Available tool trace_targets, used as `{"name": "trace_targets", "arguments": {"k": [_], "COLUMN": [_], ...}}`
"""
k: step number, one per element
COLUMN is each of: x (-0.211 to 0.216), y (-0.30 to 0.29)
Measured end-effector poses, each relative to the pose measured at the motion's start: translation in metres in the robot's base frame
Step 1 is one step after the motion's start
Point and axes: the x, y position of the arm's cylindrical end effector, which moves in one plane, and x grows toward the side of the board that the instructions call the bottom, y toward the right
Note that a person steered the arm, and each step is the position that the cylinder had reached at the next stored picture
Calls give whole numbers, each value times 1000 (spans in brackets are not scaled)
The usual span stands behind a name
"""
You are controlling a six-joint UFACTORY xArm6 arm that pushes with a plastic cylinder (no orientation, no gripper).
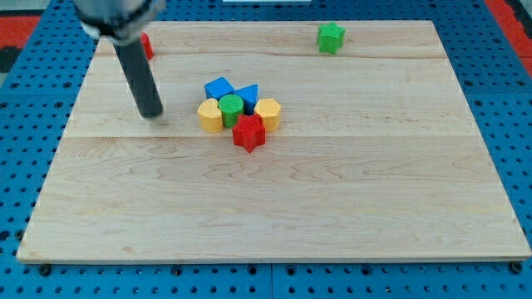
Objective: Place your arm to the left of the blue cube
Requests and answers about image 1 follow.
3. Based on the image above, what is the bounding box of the grey robot arm end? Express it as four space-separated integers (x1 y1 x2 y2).
73 0 166 46

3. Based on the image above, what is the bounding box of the blue cube block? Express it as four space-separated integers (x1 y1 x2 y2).
204 76 234 100

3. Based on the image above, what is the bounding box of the red star block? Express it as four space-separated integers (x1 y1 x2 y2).
232 115 266 153

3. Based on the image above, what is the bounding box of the yellow hexagon block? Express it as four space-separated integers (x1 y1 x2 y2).
254 98 282 132

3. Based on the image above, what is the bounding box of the green cylinder block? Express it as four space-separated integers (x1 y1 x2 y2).
218 94 244 128

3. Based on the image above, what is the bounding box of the blue triangle block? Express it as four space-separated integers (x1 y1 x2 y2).
233 84 259 115

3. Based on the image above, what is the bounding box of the yellow heart block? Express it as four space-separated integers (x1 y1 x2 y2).
197 98 224 133

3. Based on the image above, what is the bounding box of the wooden board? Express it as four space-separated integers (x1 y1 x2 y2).
17 21 531 265

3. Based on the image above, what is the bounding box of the green star block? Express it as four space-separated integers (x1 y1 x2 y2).
317 22 346 54

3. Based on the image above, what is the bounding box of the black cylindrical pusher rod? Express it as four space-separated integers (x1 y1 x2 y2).
114 37 163 119

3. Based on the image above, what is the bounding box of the red block behind rod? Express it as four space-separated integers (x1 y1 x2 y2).
140 32 154 61

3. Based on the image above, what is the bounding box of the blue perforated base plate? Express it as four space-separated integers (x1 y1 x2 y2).
1 0 531 298

